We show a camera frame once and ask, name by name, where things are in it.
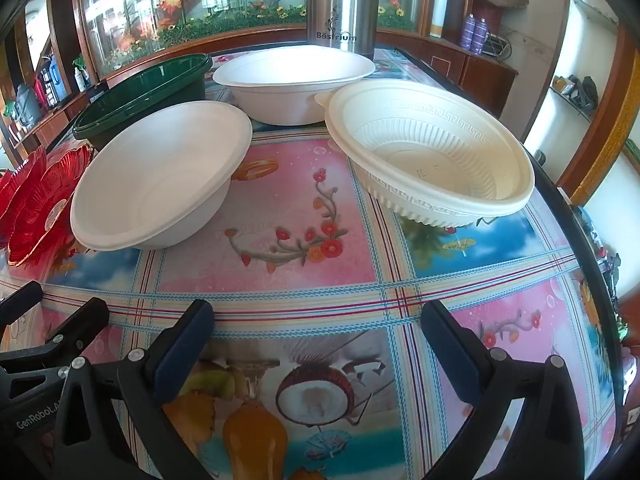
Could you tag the black glossy table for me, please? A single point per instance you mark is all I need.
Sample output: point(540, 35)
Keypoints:
point(565, 195)

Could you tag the cream patterned plastic bowl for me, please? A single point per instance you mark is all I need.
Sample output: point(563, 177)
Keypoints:
point(425, 160)

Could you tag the red gold-rimmed plate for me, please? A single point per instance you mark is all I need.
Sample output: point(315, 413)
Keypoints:
point(45, 195)
point(20, 180)

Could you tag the purple bottle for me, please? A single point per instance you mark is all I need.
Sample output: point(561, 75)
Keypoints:
point(481, 37)
point(467, 32)

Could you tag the red woven basket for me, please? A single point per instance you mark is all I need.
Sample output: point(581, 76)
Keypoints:
point(487, 15)

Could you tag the blue flask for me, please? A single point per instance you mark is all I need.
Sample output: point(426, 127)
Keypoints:
point(59, 80)

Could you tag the printed fruit tablecloth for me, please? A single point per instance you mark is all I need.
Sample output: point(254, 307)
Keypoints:
point(310, 260)

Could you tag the stainless steel flask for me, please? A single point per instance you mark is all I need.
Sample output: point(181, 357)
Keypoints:
point(340, 5)

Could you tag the dark green plastic bowl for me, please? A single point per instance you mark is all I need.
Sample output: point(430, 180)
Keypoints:
point(150, 85)

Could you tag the large glass aquarium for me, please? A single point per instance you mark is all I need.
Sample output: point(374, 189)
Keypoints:
point(150, 10)

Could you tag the blue-grey jug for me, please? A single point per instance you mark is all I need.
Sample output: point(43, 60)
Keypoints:
point(27, 105)

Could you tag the black flask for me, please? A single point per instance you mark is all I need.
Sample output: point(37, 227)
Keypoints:
point(44, 90)

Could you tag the white spray bottle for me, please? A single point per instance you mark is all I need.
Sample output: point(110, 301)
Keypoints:
point(82, 80)

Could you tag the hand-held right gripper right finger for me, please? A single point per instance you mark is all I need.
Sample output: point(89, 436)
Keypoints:
point(450, 340)

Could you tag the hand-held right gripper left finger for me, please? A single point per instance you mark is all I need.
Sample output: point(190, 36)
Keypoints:
point(185, 340)

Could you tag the wooden sideboard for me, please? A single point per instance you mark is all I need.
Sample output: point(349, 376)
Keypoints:
point(45, 125)

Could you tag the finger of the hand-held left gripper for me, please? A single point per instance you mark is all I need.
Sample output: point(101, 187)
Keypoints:
point(22, 302)
point(85, 320)

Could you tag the white wall shelf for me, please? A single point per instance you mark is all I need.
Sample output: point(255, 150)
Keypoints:
point(550, 125)

